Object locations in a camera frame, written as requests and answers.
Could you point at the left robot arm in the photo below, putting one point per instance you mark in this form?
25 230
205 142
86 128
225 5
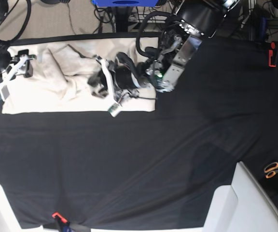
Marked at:
194 21

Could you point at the red clip on cloth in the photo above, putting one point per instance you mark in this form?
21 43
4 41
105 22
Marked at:
56 215

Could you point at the red black tool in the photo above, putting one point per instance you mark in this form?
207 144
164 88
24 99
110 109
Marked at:
273 55

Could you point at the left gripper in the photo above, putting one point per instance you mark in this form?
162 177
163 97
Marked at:
118 82

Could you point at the white chair right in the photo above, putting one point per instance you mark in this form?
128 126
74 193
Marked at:
242 206

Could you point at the orange handled scissors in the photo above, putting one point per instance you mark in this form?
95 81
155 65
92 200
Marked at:
271 170

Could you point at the blue plastic box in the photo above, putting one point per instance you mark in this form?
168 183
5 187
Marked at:
125 3

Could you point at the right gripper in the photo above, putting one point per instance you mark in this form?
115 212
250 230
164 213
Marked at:
11 67

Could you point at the black table cloth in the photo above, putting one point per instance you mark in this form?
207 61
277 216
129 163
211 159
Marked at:
148 171

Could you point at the white T-shirt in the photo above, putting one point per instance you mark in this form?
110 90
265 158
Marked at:
60 76

